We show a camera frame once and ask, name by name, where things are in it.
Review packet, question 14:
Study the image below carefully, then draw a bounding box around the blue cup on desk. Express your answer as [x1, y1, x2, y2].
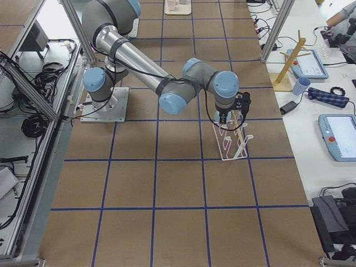
[292, 77, 311, 95]

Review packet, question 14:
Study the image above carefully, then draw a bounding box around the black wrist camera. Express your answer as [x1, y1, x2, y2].
[235, 92, 251, 117]

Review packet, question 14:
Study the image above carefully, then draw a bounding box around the pink cup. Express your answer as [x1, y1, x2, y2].
[166, 0, 176, 11]

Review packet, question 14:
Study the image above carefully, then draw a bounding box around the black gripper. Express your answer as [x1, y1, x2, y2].
[214, 103, 236, 123]

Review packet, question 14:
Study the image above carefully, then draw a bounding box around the light blue cup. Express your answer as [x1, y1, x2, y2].
[214, 111, 231, 125]

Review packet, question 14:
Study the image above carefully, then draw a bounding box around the cream serving tray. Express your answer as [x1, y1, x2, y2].
[164, 0, 192, 16]

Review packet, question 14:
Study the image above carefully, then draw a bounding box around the blue teach pendant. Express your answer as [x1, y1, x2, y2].
[318, 114, 355, 162]
[291, 49, 329, 80]

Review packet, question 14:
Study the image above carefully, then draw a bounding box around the blue plaid cloth case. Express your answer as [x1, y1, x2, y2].
[308, 87, 349, 108]

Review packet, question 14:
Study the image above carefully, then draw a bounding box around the black power adapter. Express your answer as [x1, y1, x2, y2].
[279, 101, 298, 115]

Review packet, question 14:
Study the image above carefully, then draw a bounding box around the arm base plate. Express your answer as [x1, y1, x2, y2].
[80, 87, 130, 123]

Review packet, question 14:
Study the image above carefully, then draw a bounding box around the wooden mug tree stand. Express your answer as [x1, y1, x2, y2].
[269, 31, 311, 92]

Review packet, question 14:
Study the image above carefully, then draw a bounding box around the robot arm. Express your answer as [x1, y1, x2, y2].
[81, 1, 243, 123]

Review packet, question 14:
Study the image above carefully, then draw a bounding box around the aluminium frame post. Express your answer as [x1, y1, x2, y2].
[260, 0, 295, 63]

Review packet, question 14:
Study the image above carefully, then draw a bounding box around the person at desk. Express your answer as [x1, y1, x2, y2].
[327, 1, 355, 57]

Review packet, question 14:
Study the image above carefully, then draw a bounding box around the white wire cup rack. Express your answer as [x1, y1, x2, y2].
[213, 111, 254, 161]

